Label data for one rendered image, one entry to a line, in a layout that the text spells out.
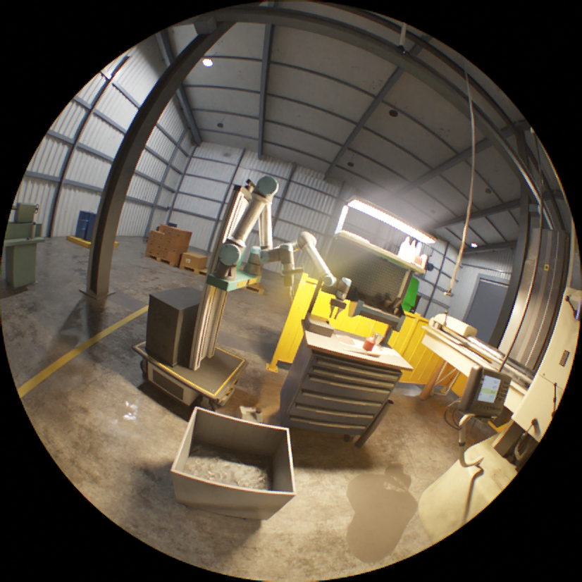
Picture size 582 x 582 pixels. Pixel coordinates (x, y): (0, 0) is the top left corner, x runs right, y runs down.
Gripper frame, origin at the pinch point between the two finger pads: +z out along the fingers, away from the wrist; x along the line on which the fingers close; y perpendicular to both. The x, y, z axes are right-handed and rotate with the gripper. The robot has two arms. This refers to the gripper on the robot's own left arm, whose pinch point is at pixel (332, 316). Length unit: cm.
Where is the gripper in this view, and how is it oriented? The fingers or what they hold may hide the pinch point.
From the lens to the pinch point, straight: 166.0
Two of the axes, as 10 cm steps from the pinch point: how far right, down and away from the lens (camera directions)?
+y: 0.3, 1.9, -9.8
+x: 9.5, 3.1, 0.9
